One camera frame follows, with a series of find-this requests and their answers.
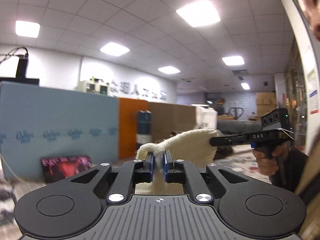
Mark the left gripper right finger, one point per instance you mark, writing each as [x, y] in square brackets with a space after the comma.
[188, 175]

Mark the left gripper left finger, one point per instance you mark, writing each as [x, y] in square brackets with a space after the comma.
[126, 177]

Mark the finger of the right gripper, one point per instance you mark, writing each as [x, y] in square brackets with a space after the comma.
[238, 139]

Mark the cream knitted sweater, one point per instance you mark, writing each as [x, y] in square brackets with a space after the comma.
[191, 146]

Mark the operator right hand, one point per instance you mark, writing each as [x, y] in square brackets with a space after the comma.
[269, 167]

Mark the dark blue vacuum bottle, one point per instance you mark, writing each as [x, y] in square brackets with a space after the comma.
[143, 135]

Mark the person in background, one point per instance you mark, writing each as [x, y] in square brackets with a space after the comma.
[219, 106]

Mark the brown cardboard panel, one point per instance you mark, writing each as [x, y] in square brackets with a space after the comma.
[170, 118]

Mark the orange board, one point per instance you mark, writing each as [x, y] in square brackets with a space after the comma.
[128, 109]

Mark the smartphone with red screen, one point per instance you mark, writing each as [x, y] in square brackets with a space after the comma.
[58, 168]

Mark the light blue foam board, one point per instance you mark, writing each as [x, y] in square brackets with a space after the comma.
[39, 122]

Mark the printed grey bed sheet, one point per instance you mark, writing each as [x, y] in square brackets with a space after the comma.
[243, 163]

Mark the operator face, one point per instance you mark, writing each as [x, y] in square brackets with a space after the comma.
[310, 10]

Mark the black charger on board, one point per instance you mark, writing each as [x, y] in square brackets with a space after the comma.
[22, 66]

